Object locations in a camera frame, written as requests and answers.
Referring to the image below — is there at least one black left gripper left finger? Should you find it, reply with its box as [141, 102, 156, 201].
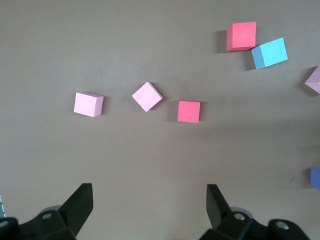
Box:
[59, 183, 94, 237]

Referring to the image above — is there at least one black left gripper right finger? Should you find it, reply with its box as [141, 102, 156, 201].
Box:
[206, 184, 232, 230]

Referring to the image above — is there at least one purple foam block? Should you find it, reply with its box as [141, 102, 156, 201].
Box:
[309, 166, 320, 192]

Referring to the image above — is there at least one pink foam block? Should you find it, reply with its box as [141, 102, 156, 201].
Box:
[304, 65, 320, 95]
[73, 91, 105, 118]
[131, 81, 164, 113]

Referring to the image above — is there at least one red foam block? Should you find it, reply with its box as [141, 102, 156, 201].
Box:
[177, 100, 201, 123]
[226, 21, 257, 53]

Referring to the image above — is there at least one blue foam block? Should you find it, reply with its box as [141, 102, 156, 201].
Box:
[250, 37, 289, 70]

